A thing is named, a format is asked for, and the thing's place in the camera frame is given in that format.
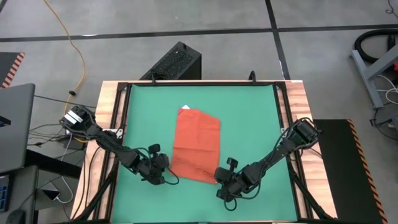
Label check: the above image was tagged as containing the black computer tower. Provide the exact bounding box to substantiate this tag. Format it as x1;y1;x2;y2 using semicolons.
139;41;202;81

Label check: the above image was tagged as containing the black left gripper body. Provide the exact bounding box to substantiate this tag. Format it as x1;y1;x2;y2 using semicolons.
138;152;170;186

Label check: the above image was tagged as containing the black orange-striped floor mat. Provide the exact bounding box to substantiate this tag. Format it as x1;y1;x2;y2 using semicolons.
0;52;25;90
312;119;388;224

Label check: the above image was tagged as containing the grey metal stand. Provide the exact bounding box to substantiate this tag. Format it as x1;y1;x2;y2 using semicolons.
349;43;398;109

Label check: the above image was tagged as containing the orange towel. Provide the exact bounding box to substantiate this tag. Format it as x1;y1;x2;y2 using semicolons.
170;105;222;185

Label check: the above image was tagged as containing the white cable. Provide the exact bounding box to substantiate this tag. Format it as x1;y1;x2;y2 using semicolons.
376;74;398;105
57;133;74;205

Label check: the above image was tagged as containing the black cable loop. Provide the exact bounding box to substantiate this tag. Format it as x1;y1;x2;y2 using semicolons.
369;105;398;141

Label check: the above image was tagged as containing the green table mat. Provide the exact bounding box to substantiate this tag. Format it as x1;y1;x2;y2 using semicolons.
111;83;298;223

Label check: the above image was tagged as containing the grey laptop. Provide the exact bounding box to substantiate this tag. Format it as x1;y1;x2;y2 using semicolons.
0;83;36;174

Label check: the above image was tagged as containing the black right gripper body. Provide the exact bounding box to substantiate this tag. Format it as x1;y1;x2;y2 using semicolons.
222;169;252;203

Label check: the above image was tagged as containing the black metal table frame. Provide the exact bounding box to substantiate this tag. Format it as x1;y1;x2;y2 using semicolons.
70;80;338;224

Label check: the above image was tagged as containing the yellow cable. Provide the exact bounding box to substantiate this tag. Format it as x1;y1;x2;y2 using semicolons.
43;0;86;116

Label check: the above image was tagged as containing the black vacuum hose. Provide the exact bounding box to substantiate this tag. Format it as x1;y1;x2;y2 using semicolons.
354;29;398;63

